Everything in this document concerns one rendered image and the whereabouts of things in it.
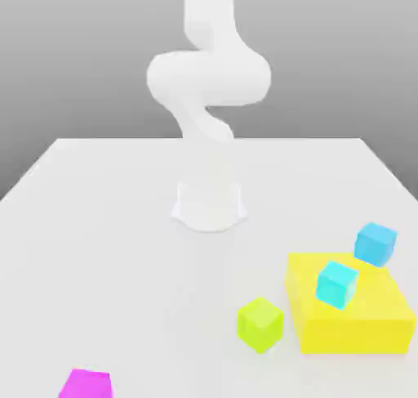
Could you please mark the small blue cube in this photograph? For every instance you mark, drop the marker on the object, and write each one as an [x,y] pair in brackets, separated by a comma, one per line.
[375,243]

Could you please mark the small cyan cube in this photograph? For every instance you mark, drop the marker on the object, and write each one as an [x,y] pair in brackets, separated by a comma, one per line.
[336,285]

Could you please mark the small lime cube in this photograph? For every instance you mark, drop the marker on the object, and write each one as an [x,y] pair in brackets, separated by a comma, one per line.
[260,324]

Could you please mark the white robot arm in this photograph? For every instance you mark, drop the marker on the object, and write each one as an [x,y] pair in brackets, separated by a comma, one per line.
[209,77]

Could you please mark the large yellow box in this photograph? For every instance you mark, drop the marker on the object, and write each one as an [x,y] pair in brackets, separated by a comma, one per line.
[356,329]

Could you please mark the small magenta cube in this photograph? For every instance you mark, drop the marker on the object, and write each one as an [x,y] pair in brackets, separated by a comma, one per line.
[86,385]

